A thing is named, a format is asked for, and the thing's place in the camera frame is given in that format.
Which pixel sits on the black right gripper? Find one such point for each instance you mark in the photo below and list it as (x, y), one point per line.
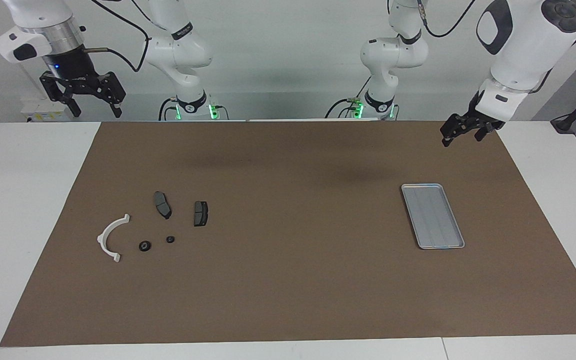
(68, 67)

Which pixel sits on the dark rectangular brake pad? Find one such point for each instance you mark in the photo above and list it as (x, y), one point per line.
(200, 214)

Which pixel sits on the large black bearing gear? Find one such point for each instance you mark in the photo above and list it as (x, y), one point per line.
(144, 246)

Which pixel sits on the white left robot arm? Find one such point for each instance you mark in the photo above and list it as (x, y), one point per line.
(523, 45)

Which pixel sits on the white curved plastic bracket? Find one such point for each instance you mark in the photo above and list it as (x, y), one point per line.
(103, 240)

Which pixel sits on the dark curved brake pad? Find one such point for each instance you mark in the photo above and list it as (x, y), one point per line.
(162, 204)

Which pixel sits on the brown table mat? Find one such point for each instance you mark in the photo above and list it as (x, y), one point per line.
(288, 290)

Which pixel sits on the white wall socket box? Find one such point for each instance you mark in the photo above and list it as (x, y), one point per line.
(48, 110)

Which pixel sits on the silver metal tray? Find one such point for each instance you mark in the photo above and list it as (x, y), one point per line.
(433, 217)

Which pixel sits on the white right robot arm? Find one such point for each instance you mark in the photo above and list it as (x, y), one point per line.
(183, 50)

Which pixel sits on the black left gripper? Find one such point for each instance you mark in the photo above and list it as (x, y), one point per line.
(478, 117)

